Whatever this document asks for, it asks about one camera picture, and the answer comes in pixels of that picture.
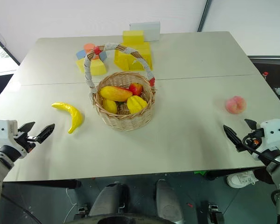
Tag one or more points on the orange foam cylinder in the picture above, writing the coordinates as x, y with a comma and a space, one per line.
89, 47

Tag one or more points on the pink toy peach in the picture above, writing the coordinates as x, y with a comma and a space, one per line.
235, 105

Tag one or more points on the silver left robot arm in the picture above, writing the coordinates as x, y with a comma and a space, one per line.
0, 163

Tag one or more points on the white box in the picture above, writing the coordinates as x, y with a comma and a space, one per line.
151, 31

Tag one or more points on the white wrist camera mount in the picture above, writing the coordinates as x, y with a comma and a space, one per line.
2, 131
271, 131

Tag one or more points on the yellow foam wedge block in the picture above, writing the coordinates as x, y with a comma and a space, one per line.
95, 67

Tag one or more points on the blue foam block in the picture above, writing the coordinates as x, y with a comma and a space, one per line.
81, 54
103, 56

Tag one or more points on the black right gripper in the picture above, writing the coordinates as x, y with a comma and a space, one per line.
253, 138

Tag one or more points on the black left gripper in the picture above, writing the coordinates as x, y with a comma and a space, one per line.
25, 141

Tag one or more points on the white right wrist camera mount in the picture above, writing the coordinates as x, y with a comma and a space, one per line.
271, 131

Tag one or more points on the yellow toy banana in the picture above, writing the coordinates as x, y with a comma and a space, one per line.
74, 114

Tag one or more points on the red toy apple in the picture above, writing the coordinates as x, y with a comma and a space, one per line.
136, 89

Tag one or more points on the yellow orange toy mango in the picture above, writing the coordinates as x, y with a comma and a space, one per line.
115, 93

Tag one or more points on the white sneaker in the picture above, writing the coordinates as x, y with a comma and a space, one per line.
240, 179

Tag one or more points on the yellow toy starfruit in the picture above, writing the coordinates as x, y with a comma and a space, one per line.
135, 104

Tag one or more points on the large yellow foam block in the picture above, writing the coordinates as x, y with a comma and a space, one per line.
142, 54

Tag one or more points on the small yellow foam block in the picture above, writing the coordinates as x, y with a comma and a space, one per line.
133, 37

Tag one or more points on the yellow toy lemon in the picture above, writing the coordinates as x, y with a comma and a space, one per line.
109, 106

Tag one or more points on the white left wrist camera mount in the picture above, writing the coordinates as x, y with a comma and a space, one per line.
2, 131

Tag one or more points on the red capped bottle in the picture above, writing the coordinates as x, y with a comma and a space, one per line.
266, 75

